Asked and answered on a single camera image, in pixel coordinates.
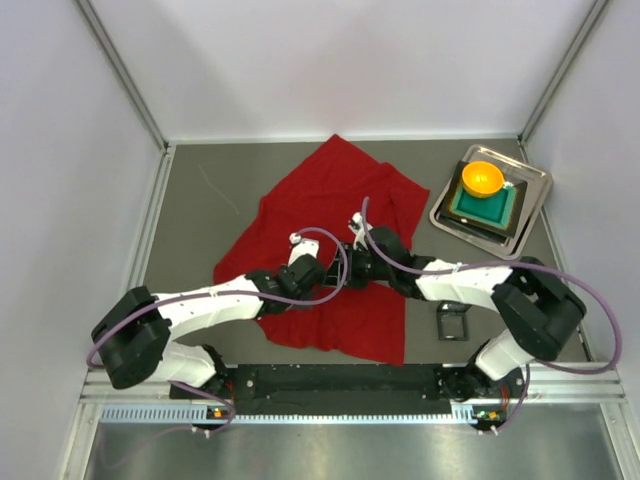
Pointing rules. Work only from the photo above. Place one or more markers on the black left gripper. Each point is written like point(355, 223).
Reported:
point(323, 273)

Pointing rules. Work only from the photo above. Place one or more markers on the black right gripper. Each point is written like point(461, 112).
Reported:
point(347, 265)

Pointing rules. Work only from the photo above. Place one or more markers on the red garment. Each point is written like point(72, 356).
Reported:
point(324, 191)

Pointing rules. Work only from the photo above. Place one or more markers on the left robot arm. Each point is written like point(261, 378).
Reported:
point(138, 338)

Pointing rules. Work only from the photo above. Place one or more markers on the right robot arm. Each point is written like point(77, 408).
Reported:
point(539, 311)

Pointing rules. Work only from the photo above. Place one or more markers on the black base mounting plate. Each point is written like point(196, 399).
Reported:
point(428, 381)

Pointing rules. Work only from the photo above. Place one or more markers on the small black open box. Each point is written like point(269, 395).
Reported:
point(451, 321)

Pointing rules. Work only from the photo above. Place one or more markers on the orange bowl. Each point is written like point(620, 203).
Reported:
point(482, 179)

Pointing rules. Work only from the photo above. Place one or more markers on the black and teal square plate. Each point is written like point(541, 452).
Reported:
point(499, 214)

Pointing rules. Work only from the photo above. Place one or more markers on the silver metal tray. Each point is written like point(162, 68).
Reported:
point(539, 183)

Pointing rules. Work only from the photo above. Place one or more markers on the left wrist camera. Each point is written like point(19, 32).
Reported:
point(301, 246)

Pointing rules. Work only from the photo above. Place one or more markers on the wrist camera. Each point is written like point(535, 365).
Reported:
point(301, 246)
point(359, 227)

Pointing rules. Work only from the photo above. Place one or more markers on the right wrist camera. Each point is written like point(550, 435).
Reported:
point(359, 227)

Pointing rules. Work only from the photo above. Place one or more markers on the aluminium frame rail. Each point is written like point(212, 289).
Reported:
point(548, 385)

